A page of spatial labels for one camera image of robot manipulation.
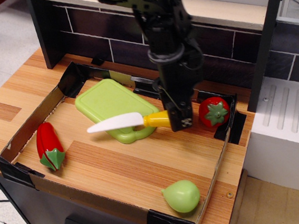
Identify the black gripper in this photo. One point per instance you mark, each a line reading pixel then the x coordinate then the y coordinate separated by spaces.
pixel 179 72

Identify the toy knife yellow handle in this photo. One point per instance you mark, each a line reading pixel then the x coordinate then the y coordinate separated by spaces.
pixel 157 119

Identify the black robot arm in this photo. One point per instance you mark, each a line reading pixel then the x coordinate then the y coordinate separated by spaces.
pixel 168 29

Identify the green plastic cutting board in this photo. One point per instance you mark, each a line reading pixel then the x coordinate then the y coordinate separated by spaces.
pixel 108 98

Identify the wooden shelf board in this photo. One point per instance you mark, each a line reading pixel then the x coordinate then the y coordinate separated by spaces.
pixel 244 16

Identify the cardboard fence with black tape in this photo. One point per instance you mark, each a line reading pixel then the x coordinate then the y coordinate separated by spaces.
pixel 102 181

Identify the red toy strawberry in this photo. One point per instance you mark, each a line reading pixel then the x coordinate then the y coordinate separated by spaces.
pixel 214 112

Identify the green toy pear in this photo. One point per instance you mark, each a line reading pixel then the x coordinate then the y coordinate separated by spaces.
pixel 182 196

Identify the white toy sink drainboard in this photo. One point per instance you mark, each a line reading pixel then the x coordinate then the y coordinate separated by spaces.
pixel 273 149

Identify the red toy chili pepper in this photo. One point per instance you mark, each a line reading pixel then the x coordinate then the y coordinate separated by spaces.
pixel 49 148

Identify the black shelf frame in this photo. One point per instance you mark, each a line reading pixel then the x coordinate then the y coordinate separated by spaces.
pixel 53 52

